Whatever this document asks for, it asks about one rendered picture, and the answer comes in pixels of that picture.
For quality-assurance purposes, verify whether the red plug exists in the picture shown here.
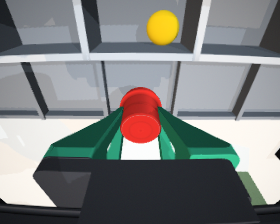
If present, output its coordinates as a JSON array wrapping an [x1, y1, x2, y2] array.
[[120, 87, 162, 143]]

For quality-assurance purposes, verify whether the yellow ball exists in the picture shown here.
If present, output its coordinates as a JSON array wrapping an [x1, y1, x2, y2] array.
[[146, 10, 179, 46]]

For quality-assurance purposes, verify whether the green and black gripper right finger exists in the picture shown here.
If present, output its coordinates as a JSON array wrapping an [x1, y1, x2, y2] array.
[[158, 106, 240, 169]]

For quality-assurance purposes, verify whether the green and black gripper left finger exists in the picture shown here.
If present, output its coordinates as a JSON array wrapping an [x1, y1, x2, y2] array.
[[42, 107, 124, 160]]

